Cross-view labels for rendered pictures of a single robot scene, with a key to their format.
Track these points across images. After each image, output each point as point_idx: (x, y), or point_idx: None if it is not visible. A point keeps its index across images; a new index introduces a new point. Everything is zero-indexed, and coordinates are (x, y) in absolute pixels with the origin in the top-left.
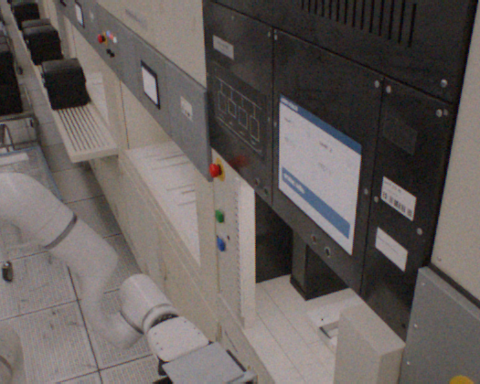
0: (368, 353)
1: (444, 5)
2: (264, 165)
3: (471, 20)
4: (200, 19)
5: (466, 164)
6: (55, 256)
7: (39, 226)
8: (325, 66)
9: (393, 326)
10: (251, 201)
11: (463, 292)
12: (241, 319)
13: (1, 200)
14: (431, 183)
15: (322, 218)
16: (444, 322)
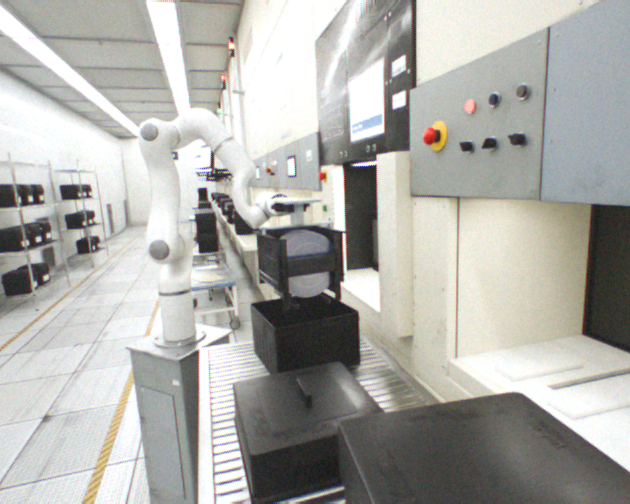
0: (390, 161)
1: None
2: (344, 138)
3: None
4: (315, 91)
5: (422, 12)
6: (220, 157)
7: (213, 133)
8: (366, 38)
9: (405, 148)
10: (341, 184)
11: (429, 81)
12: None
13: (194, 116)
14: (409, 37)
15: (370, 129)
16: (423, 103)
